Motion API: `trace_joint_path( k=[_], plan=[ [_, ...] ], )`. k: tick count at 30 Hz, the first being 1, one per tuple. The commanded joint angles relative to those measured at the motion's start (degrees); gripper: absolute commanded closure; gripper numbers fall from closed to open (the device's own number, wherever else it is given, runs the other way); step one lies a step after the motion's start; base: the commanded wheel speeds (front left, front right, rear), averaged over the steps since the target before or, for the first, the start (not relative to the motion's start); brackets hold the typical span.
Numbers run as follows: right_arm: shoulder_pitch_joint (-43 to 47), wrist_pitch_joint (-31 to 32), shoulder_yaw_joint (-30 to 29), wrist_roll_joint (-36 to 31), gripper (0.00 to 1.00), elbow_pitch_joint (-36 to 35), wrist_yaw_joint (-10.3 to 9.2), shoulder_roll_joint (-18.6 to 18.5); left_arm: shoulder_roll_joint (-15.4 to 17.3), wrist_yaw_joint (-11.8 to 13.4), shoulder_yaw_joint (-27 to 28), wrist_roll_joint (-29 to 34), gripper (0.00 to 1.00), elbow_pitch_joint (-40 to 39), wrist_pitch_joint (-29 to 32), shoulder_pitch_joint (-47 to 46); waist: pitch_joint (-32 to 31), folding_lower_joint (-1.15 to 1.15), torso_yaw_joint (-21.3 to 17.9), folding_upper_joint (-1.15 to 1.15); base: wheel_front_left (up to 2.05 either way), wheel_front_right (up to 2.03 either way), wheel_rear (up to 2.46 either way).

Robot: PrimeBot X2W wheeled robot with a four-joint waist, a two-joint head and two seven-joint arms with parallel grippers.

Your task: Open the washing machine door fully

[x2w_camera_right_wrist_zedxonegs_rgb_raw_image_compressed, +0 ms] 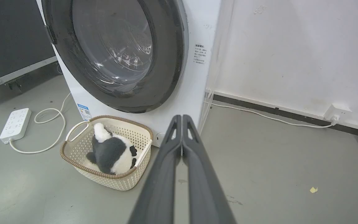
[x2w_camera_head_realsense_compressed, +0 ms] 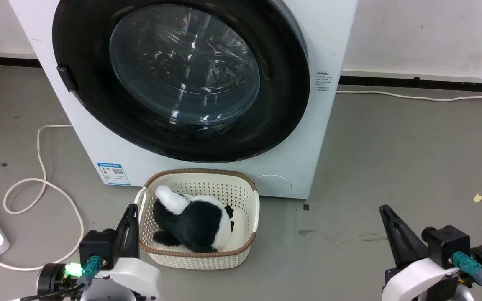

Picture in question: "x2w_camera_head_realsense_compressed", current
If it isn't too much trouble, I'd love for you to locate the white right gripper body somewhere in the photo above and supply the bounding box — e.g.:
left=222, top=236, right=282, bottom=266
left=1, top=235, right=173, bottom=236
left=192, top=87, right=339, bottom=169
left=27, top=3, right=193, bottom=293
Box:
left=382, top=258, right=461, bottom=301

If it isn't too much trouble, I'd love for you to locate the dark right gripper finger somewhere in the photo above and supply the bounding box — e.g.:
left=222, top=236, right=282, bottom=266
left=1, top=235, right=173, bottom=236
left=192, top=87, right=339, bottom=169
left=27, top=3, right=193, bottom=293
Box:
left=379, top=204, right=428, bottom=269

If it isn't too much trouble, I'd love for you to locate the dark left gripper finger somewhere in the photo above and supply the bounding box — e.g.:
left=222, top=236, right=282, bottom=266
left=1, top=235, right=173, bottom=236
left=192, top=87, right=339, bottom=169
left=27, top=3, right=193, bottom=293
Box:
left=130, top=204, right=140, bottom=259
left=115, top=204, right=133, bottom=260

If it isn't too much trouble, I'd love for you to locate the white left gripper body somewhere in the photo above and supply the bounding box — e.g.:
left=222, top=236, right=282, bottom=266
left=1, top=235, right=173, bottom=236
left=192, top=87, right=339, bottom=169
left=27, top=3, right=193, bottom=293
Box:
left=80, top=257, right=161, bottom=301

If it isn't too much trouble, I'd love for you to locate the white front-load washing machine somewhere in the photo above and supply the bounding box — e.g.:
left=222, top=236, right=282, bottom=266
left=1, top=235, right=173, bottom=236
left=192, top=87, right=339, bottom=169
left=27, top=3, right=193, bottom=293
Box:
left=9, top=0, right=358, bottom=199

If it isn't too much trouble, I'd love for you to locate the black round washer door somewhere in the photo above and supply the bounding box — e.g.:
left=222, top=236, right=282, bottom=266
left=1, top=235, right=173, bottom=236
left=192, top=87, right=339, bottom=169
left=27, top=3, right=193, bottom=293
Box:
left=52, top=0, right=311, bottom=163

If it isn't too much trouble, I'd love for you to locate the black white panda plush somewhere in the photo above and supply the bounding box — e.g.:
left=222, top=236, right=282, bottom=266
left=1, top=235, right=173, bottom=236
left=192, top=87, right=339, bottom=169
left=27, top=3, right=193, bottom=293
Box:
left=152, top=185, right=235, bottom=253

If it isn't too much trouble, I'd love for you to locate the blue energy label sticker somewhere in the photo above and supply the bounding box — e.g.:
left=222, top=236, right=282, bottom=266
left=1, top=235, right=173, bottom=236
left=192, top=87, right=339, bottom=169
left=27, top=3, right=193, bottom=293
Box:
left=97, top=162, right=131, bottom=186

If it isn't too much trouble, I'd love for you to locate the white woven-rim laundry basket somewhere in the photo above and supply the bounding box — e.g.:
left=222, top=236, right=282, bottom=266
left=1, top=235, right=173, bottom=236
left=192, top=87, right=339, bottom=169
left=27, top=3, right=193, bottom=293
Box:
left=134, top=168, right=261, bottom=270

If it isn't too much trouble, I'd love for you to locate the small text label sticker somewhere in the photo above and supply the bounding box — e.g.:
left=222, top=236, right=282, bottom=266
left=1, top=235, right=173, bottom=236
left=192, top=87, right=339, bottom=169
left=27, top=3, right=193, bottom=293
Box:
left=315, top=71, right=333, bottom=92

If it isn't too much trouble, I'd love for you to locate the black cable teal connector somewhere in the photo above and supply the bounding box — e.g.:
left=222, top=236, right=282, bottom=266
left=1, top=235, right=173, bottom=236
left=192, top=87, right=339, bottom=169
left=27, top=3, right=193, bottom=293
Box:
left=452, top=252, right=482, bottom=301

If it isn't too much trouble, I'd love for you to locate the white looped power cable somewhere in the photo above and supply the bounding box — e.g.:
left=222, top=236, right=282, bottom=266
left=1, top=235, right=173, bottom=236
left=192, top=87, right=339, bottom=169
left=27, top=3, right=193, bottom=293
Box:
left=0, top=124, right=85, bottom=271

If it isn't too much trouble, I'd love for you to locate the white thin floor cable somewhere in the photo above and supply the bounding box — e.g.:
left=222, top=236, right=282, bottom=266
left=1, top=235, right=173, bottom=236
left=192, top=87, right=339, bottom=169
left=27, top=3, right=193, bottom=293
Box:
left=336, top=86, right=482, bottom=102

